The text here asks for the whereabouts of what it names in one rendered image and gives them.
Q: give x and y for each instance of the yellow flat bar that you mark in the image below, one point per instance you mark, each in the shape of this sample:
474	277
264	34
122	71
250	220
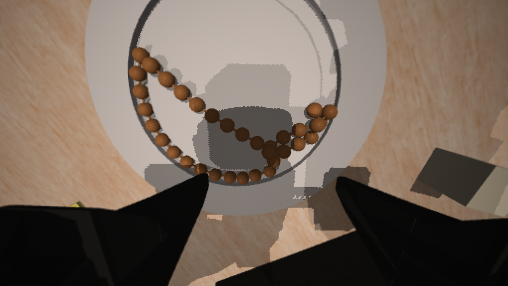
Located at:
77	204

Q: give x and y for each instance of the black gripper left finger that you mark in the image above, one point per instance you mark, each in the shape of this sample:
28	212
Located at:
135	245

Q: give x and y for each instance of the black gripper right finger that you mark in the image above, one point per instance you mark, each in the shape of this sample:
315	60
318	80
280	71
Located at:
416	246

